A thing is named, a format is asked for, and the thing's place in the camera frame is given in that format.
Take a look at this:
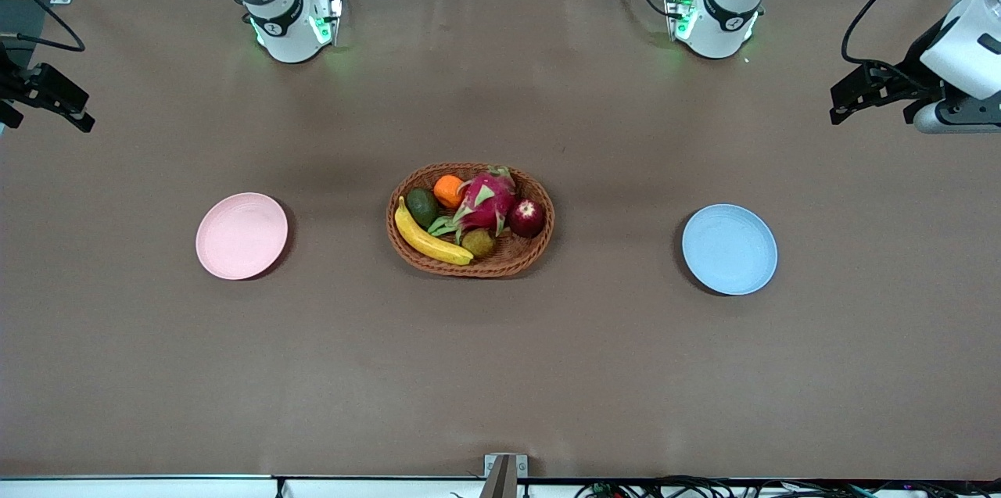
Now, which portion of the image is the black cable bundle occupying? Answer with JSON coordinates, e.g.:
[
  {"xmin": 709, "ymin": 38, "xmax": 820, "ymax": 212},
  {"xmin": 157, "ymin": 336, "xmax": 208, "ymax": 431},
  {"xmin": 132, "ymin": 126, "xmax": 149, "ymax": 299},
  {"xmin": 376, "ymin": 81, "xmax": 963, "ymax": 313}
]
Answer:
[{"xmin": 575, "ymin": 475, "xmax": 1001, "ymax": 498}]

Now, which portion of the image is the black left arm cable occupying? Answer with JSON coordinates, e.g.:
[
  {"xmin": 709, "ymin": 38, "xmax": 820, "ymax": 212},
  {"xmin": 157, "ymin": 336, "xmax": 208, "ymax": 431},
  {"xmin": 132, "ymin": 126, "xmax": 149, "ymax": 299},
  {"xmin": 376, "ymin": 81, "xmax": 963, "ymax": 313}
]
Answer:
[{"xmin": 841, "ymin": 0, "xmax": 1001, "ymax": 81}]

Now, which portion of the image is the pink plate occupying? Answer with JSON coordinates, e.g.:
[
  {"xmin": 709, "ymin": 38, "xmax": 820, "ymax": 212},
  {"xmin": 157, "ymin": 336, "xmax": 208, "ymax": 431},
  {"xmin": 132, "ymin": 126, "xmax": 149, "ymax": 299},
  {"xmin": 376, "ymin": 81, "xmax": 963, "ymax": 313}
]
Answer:
[{"xmin": 195, "ymin": 192, "xmax": 289, "ymax": 281}]

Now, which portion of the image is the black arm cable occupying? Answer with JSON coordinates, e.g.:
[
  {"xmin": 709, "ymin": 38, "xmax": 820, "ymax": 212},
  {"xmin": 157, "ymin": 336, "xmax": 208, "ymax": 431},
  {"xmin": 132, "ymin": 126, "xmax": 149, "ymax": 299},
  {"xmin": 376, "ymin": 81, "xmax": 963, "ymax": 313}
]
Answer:
[
  {"xmin": 841, "ymin": 0, "xmax": 1001, "ymax": 81},
  {"xmin": 0, "ymin": 0, "xmax": 85, "ymax": 53}
]

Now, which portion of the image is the light blue plate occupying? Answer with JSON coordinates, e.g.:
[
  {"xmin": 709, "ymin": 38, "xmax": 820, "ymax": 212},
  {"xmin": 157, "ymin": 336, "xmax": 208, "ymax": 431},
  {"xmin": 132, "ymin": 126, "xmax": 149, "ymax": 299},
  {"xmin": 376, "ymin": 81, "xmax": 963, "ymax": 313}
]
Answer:
[{"xmin": 681, "ymin": 204, "xmax": 779, "ymax": 296}]

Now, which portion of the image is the pink dragon fruit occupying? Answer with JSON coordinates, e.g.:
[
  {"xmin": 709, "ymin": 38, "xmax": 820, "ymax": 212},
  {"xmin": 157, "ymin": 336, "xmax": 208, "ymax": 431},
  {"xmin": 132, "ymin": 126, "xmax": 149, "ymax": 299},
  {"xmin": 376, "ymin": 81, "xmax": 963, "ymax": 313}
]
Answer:
[{"xmin": 427, "ymin": 166, "xmax": 519, "ymax": 242}]

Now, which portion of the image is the white table edge rail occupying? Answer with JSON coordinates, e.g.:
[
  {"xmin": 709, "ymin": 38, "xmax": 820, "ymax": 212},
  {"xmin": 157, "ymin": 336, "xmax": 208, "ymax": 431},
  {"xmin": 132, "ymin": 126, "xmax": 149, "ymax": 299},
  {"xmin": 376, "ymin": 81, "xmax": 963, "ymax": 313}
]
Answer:
[{"xmin": 0, "ymin": 475, "xmax": 486, "ymax": 498}]

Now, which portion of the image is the dark green avocado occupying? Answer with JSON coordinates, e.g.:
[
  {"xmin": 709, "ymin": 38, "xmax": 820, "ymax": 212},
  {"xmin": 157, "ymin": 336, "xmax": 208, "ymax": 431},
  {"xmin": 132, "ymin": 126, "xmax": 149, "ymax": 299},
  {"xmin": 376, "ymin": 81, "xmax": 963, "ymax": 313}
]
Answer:
[{"xmin": 406, "ymin": 188, "xmax": 440, "ymax": 229}]

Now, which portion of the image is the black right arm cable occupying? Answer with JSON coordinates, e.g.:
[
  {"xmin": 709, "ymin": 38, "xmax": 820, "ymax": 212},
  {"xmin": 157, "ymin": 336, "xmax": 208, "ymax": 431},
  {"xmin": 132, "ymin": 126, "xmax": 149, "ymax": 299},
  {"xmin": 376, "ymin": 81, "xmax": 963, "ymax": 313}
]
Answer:
[{"xmin": 0, "ymin": 0, "xmax": 85, "ymax": 53}]

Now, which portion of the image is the brown wicker basket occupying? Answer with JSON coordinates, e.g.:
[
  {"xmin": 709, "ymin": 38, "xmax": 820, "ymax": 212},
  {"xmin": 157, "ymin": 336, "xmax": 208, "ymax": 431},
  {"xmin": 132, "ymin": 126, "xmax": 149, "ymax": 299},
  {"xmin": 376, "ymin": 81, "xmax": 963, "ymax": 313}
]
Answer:
[{"xmin": 386, "ymin": 163, "xmax": 556, "ymax": 278}]

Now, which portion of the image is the brown kiwi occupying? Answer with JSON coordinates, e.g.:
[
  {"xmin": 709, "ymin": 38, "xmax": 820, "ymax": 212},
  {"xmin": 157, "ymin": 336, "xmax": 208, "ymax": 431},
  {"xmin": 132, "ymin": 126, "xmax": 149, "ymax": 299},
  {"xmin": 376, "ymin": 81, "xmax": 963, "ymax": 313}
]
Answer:
[{"xmin": 461, "ymin": 228, "xmax": 497, "ymax": 260}]

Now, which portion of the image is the yellow banana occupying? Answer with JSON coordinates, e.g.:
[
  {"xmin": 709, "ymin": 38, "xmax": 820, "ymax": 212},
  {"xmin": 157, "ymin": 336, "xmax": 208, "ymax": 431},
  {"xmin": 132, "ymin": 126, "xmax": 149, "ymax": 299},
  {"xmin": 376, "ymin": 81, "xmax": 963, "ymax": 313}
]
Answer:
[{"xmin": 393, "ymin": 195, "xmax": 475, "ymax": 267}]

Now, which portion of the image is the metal table edge bracket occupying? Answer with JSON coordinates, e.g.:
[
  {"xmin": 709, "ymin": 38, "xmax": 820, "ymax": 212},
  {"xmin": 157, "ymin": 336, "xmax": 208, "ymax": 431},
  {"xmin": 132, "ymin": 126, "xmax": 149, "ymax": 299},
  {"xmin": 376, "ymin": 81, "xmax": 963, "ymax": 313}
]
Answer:
[{"xmin": 483, "ymin": 453, "xmax": 529, "ymax": 498}]

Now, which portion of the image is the orange fruit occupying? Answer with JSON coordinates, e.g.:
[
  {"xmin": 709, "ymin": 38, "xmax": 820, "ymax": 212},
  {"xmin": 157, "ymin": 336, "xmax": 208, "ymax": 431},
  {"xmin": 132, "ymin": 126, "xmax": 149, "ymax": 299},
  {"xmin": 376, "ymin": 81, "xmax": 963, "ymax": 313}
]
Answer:
[{"xmin": 433, "ymin": 174, "xmax": 467, "ymax": 210}]

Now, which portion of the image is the dark red apple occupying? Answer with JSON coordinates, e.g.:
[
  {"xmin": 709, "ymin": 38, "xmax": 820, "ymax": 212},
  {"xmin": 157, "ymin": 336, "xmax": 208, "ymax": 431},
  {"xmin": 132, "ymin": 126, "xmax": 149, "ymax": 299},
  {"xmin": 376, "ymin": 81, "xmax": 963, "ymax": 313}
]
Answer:
[{"xmin": 508, "ymin": 198, "xmax": 547, "ymax": 238}]

